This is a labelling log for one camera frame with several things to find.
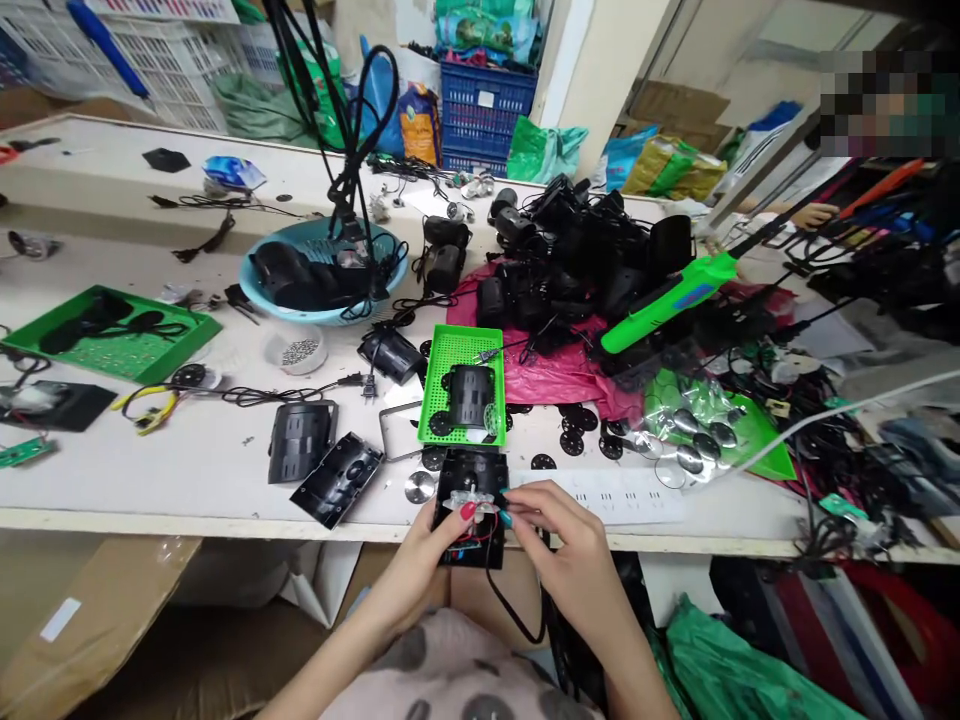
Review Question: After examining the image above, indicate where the black hexagonal plate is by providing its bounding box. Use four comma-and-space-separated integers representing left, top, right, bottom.
141, 146, 190, 176

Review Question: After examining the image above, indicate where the green plastic sack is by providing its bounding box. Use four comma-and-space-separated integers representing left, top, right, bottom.
658, 592, 868, 720

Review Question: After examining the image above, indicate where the yellow green printed sack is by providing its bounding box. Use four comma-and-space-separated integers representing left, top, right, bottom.
621, 134, 730, 202

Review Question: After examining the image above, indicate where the blue and white packet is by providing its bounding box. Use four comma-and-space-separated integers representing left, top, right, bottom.
201, 155, 268, 193

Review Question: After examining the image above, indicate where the pink plastic bag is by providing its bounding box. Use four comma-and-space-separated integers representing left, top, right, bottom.
446, 262, 655, 423

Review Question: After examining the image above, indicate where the tall black lamp housing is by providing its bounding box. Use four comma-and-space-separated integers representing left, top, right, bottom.
416, 215, 474, 295

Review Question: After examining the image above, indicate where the cardboard box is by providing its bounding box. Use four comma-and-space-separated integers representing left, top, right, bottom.
0, 535, 205, 720

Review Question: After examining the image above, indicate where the blue plastic crate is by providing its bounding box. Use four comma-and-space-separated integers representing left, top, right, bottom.
439, 61, 540, 178

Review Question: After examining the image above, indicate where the white cable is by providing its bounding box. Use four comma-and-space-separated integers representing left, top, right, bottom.
728, 367, 960, 475

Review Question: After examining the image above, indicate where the small green mesh tray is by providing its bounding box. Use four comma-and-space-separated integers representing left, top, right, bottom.
417, 323, 508, 450

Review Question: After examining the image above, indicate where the person's left hand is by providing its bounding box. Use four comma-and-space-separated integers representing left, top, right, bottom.
389, 499, 481, 601

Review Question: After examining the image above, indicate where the silver small lamp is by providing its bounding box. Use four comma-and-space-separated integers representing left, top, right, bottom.
6, 228, 63, 265

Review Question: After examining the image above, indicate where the black housing half with socket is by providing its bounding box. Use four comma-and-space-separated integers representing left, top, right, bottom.
290, 430, 386, 531

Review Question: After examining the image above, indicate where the thin black cable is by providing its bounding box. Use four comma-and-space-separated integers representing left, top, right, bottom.
148, 192, 253, 265

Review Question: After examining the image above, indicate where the black cable with plug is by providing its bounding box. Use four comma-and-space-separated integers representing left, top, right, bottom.
220, 370, 381, 409

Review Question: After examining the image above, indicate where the group of black perforated discs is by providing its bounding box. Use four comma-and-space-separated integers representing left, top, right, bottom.
419, 401, 633, 472

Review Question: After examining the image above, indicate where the clear bag of round lenses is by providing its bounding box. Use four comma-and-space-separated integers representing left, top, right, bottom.
638, 371, 798, 490

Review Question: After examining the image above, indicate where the person's right hand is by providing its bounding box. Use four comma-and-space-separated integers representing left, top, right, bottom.
499, 479, 615, 595

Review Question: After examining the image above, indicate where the black round spotlight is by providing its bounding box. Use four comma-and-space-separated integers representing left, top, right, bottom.
355, 323, 428, 388

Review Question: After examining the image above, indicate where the clear lens part with wires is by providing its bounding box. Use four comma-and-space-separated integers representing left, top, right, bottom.
446, 487, 510, 543

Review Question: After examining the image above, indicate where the flat green tray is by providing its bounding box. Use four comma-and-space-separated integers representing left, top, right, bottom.
1, 284, 225, 386

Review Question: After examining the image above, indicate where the black slotted housing cover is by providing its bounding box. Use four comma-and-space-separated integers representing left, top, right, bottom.
266, 400, 340, 486

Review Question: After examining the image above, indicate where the white paper strip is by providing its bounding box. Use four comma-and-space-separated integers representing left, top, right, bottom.
509, 468, 687, 525

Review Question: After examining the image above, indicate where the light green plastic bag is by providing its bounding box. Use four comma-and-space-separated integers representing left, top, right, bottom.
506, 115, 591, 186

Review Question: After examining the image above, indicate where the stack of white crates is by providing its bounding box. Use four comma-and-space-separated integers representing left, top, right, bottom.
0, 0, 290, 136

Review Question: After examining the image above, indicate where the blue plastic basin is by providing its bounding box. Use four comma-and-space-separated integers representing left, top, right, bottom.
239, 218, 411, 328

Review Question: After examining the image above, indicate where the green circuit board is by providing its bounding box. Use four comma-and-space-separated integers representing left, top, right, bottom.
0, 437, 59, 471

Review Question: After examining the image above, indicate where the black power cable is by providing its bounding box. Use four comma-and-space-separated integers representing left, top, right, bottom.
485, 563, 555, 646

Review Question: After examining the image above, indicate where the orange printed sack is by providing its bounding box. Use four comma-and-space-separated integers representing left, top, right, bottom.
396, 80, 445, 168

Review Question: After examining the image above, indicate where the black plate with parts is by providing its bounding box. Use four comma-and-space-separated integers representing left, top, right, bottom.
0, 379, 119, 436

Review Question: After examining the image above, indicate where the person's body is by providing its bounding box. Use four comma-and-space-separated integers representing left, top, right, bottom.
338, 605, 605, 720

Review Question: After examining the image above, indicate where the metal wire bracket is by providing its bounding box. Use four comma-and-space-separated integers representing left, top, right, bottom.
378, 400, 426, 460

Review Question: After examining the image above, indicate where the black slotted lamp housing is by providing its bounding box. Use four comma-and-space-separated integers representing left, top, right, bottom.
446, 364, 501, 430

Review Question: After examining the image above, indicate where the blue handled tool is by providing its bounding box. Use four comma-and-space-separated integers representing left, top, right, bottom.
65, 0, 152, 101

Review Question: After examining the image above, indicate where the black gooseneck stand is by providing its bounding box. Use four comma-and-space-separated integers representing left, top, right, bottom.
260, 0, 403, 253

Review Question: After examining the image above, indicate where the group of small silver lamps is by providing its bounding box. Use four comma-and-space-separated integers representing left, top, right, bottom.
369, 167, 498, 225

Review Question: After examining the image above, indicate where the white bowl of screws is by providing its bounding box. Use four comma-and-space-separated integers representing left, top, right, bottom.
261, 325, 331, 375

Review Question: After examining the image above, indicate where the pile of black lamp housings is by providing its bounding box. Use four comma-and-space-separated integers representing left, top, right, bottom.
475, 173, 700, 355

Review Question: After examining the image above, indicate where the heap of black cables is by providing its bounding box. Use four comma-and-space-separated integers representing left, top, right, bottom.
701, 161, 960, 560

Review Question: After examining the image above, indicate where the green electric screwdriver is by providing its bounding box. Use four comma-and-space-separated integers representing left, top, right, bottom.
599, 250, 742, 358

